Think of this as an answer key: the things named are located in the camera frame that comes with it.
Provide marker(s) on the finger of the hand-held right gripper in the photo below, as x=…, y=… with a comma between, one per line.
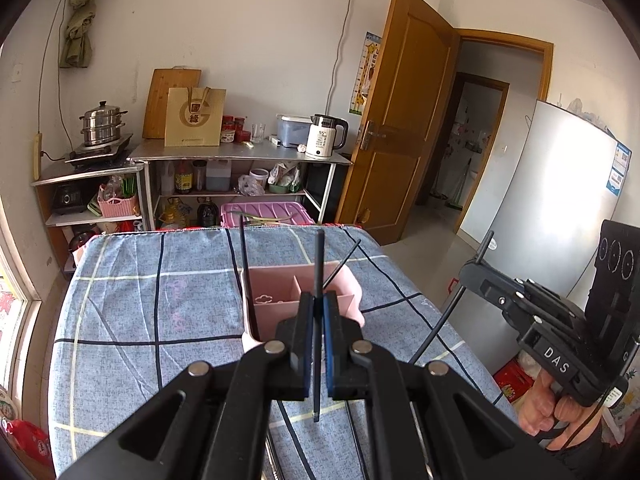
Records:
x=492, y=287
x=555, y=305

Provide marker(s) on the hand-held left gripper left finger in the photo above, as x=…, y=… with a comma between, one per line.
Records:
x=300, y=355

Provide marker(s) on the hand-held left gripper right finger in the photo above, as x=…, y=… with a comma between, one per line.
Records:
x=332, y=355

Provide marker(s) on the pink utensil holder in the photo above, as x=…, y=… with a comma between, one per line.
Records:
x=270, y=317

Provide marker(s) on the person's right forearm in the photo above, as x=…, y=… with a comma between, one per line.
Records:
x=590, y=460

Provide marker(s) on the person's right hand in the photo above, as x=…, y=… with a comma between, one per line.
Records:
x=537, y=405

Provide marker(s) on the red snack box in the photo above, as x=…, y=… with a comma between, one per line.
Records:
x=512, y=382

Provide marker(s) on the mop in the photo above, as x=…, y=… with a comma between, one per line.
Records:
x=457, y=195

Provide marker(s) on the silver refrigerator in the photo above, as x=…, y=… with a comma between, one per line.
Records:
x=540, y=185

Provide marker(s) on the blue refrigerator sticker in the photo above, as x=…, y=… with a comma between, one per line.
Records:
x=619, y=170

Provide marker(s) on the pink storage box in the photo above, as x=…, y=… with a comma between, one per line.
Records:
x=265, y=209

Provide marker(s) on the blue plaid tablecloth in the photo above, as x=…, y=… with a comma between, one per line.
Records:
x=150, y=285

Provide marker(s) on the green bowl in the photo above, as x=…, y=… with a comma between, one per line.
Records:
x=278, y=189

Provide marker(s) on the dark glass bottle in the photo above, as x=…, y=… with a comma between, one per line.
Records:
x=207, y=215

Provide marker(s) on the clear plastic bag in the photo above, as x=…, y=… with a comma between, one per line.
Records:
x=247, y=186

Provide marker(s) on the white food bag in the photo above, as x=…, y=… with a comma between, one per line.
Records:
x=285, y=176

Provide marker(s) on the white cup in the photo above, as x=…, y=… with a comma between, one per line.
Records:
x=260, y=176

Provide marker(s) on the yellow cooking oil bottle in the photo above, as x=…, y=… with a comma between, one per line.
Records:
x=175, y=215

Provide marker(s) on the clear plastic jug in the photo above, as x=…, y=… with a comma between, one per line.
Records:
x=218, y=177

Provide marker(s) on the plastic bag on refrigerator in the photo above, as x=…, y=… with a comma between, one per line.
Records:
x=580, y=110

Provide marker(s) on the wooden door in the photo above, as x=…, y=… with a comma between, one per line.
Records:
x=405, y=110

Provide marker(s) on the dark soy sauce bottle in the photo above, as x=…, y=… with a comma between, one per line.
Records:
x=183, y=180

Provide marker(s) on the white electric kettle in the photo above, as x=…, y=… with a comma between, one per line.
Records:
x=320, y=140

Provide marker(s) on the metal kitchen table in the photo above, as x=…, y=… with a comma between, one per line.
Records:
x=225, y=151

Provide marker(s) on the white plastic bottle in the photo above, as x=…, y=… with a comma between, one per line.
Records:
x=167, y=180

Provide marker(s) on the clear plastic storage box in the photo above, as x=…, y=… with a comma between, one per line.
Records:
x=294, y=132

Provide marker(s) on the clear drinking glass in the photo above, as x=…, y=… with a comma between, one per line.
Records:
x=258, y=134

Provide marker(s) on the small red can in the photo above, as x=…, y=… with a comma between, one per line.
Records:
x=245, y=136

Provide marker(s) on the pink plastic basket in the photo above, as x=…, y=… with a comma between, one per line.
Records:
x=117, y=207

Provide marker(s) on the red lidded jar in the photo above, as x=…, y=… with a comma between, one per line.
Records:
x=228, y=130

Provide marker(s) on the giraffe height chart poster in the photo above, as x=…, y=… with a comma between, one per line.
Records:
x=365, y=75

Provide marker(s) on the tan paper bag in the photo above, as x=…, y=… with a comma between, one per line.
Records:
x=195, y=117

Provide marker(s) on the black induction cooker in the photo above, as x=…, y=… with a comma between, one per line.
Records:
x=100, y=155

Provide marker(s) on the red plastic bag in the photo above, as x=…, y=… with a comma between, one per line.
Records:
x=30, y=442

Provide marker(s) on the wooden cutting board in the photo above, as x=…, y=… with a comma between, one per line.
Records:
x=160, y=100

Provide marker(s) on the wooden side shelf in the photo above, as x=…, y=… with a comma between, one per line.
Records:
x=65, y=177

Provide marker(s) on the stainless steel steamer pot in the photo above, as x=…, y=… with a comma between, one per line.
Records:
x=102, y=125

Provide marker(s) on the beige power strip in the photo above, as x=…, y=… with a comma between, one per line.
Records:
x=36, y=157

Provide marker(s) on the green curtain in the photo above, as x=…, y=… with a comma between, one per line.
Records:
x=80, y=25

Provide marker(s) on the wooden door frame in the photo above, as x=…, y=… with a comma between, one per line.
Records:
x=500, y=40

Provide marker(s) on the window frame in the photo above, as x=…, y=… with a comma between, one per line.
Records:
x=20, y=285

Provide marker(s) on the white wall switch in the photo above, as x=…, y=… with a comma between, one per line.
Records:
x=16, y=72

